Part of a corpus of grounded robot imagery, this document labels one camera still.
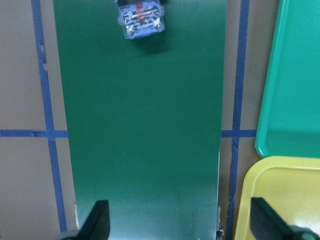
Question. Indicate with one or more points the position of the yellow plastic tray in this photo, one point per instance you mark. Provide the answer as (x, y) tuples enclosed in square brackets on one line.
[(290, 185)]

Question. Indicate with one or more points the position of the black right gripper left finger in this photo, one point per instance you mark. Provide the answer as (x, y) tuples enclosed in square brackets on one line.
[(97, 224)]

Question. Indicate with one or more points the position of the green plastic tray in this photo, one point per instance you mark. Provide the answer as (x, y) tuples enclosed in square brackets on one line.
[(289, 119)]

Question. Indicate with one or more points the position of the green conveyor belt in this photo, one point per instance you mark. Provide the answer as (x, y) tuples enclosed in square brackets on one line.
[(144, 116)]

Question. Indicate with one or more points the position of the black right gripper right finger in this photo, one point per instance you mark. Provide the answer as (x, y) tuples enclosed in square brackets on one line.
[(265, 223)]

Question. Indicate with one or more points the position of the yellow push button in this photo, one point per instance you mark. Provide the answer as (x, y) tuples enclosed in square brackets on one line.
[(140, 18)]

